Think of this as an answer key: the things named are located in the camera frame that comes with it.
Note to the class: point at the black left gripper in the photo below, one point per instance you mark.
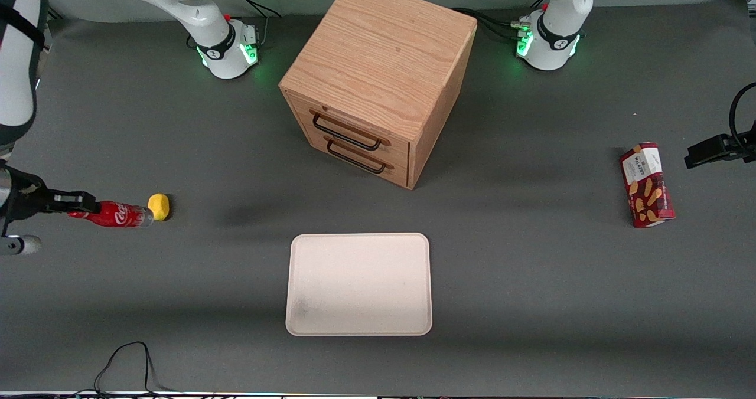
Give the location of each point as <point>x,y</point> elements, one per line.
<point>711,150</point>

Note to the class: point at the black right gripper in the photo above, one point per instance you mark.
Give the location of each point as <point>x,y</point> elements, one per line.
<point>25,201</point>

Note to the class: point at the red coke bottle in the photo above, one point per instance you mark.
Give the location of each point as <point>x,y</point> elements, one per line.
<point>121,215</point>

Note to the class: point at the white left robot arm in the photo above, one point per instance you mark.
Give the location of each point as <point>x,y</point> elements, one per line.
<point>549,45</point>

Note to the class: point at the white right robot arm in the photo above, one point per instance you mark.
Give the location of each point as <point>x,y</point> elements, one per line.
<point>18,62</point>

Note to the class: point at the white plastic tray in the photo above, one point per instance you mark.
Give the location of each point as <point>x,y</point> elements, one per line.
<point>358,284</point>

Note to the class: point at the red tartan shortbread cookie box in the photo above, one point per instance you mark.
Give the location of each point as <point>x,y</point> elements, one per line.
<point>647,186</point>

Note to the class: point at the yellow lemon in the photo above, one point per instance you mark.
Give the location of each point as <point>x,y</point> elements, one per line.
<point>158,206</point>

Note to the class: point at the wooden drawer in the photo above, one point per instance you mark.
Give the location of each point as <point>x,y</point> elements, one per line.
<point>307,133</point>
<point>398,150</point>

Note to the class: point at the wooden drawer cabinet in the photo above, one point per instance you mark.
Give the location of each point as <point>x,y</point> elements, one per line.
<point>384,51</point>

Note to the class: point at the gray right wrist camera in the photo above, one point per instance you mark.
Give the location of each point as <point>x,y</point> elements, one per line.
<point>20,245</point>

